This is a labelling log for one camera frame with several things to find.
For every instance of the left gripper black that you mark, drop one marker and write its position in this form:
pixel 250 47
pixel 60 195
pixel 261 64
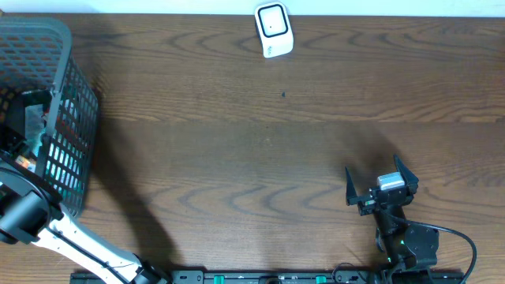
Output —
pixel 6 143

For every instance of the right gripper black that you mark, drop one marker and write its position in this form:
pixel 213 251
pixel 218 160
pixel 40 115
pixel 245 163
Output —
pixel 368 203

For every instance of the orange tissue pack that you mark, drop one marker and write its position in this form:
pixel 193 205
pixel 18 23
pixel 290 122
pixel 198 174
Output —
pixel 29 164

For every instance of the green 3M adhesive package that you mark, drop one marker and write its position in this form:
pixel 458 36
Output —
pixel 65 145

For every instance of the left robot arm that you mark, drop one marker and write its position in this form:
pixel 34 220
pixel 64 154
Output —
pixel 34 212

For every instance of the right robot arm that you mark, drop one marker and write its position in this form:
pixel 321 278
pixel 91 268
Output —
pixel 410 249

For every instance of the white barcode scanner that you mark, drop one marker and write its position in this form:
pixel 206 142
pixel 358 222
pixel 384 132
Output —
pixel 274 29

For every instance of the grey plastic mesh basket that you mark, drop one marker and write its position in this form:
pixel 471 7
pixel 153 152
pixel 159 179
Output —
pixel 36 55

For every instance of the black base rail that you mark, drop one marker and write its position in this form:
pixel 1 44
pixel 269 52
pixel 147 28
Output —
pixel 344 276

